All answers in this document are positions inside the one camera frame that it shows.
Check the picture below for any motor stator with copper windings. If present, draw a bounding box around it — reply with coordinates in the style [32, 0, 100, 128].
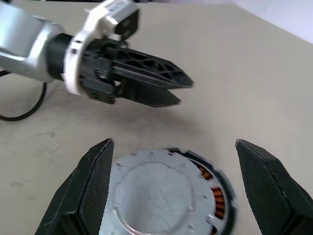
[195, 165, 229, 235]

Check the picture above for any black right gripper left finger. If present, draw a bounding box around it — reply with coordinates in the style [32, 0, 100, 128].
[34, 138, 115, 235]

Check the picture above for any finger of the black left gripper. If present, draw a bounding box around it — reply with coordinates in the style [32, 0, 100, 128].
[118, 78, 182, 109]
[111, 47, 196, 89]

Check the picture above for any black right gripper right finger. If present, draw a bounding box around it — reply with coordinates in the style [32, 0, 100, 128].
[235, 139, 313, 235]

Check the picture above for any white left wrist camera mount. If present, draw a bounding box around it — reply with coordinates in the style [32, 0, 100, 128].
[62, 0, 142, 96]

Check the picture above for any black round disc part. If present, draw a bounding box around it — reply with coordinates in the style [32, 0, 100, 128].
[99, 147, 237, 235]

